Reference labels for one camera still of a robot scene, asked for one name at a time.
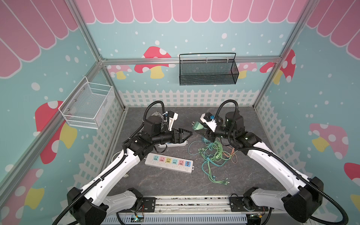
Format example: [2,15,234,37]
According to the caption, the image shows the black wire mesh basket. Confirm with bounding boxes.
[179,52,240,86]

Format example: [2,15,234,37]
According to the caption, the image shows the large white colourful power strip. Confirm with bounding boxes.
[145,153,194,174]

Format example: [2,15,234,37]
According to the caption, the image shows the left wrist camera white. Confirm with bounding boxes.
[165,111,178,131]

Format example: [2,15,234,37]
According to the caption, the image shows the grey slotted cable duct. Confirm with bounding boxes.
[119,214,248,225]

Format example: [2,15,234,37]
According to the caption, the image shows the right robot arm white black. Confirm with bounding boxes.
[200,99,349,225]

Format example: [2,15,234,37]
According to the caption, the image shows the small white blue power strip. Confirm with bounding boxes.
[157,141,188,148]

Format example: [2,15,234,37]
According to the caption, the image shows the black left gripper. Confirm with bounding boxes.
[152,127,192,145]

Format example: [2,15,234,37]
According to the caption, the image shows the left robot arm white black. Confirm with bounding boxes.
[53,100,192,225]

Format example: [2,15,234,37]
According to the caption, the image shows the green plug adapter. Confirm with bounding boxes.
[192,121,204,131]

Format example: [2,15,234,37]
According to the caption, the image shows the tangled green charging cables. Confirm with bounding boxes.
[187,137,238,187]

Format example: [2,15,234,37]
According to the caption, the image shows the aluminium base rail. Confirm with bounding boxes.
[106,193,313,216]

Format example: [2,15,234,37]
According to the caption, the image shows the white wire mesh basket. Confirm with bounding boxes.
[59,77,115,129]

